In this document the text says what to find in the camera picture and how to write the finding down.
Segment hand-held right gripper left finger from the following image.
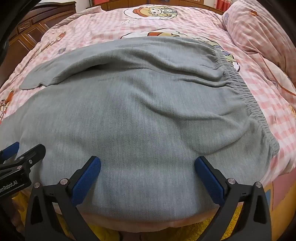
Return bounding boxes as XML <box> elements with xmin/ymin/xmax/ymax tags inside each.
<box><xmin>24</xmin><ymin>156</ymin><xmax>101</xmax><ymax>241</ymax></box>

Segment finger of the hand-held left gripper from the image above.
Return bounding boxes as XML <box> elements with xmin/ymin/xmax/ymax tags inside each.
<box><xmin>0</xmin><ymin>142</ymin><xmax>20</xmax><ymax>163</ymax></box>
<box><xmin>14</xmin><ymin>144</ymin><xmax>46</xmax><ymax>168</ymax></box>

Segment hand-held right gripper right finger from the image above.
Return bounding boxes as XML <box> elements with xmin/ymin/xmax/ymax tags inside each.
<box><xmin>195</xmin><ymin>156</ymin><xmax>272</xmax><ymax>241</ymax></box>

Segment grey pants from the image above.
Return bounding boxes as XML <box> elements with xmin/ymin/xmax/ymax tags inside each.
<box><xmin>0</xmin><ymin>37</ymin><xmax>280</xmax><ymax>224</ymax></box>

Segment dark wooden wardrobe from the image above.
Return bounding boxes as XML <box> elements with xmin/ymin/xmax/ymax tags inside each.
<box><xmin>9</xmin><ymin>1</ymin><xmax>77</xmax><ymax>58</ymax></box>

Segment pink checked cartoon blanket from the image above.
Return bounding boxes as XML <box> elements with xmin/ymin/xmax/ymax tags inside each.
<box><xmin>0</xmin><ymin>0</ymin><xmax>296</xmax><ymax>232</ymax></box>

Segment pink checked pillow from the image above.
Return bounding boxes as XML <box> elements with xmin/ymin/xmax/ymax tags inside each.
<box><xmin>222</xmin><ymin>0</ymin><xmax>296</xmax><ymax>77</ymax></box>

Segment red patterned curtain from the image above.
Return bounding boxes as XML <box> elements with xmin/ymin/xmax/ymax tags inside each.
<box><xmin>206</xmin><ymin>0</ymin><xmax>234</xmax><ymax>11</ymax></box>

